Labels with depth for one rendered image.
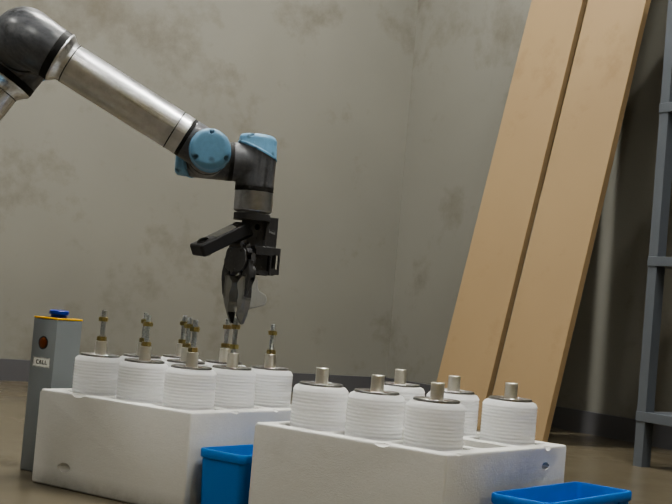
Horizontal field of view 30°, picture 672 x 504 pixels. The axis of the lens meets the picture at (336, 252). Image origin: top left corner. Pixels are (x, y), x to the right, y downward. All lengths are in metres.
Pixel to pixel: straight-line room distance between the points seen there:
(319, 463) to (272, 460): 0.10
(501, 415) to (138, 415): 0.65
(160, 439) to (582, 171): 2.39
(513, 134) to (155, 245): 1.48
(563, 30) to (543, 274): 0.96
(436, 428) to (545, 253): 2.39
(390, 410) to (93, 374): 0.66
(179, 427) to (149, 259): 2.82
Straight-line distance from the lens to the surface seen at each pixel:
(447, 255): 5.36
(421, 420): 1.99
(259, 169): 2.41
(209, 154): 2.25
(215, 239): 2.37
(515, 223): 4.52
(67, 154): 4.92
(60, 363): 2.62
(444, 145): 5.46
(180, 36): 5.16
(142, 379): 2.37
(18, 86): 2.42
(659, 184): 3.76
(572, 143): 4.42
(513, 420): 2.18
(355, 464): 2.03
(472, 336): 4.52
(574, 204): 4.30
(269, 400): 2.48
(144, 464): 2.31
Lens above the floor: 0.39
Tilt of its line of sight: 2 degrees up
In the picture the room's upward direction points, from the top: 5 degrees clockwise
